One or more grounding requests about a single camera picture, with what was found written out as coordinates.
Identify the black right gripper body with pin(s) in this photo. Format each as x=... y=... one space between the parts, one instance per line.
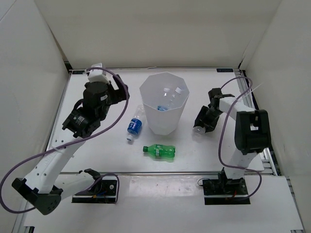
x=215 y=112

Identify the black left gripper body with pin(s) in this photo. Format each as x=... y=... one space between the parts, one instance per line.
x=104 y=107

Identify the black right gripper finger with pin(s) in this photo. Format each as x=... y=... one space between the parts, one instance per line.
x=200 y=119
x=210 y=123

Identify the black label small bottle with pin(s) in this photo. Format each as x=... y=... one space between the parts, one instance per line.
x=199 y=129

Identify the clear plastic bottle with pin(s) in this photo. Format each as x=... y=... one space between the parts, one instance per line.
x=174 y=95

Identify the blue label clear bottle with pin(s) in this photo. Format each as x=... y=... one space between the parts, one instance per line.
x=162 y=103

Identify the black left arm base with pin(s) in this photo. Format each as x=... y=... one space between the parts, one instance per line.
x=105 y=189

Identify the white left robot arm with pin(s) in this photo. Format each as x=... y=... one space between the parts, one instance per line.
x=42 y=187

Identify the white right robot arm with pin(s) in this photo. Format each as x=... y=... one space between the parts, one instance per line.
x=251 y=137

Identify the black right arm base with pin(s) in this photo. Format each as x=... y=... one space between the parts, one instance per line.
x=224 y=191

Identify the white octagonal plastic bin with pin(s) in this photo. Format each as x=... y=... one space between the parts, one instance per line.
x=163 y=122

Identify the blue label water bottle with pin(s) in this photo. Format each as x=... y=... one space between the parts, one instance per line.
x=135 y=126

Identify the green soda bottle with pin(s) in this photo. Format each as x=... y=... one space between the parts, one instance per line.
x=160 y=152

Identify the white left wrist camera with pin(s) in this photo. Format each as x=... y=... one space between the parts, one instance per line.
x=96 y=75

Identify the aluminium table frame rail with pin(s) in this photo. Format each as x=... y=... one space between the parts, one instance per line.
x=154 y=173

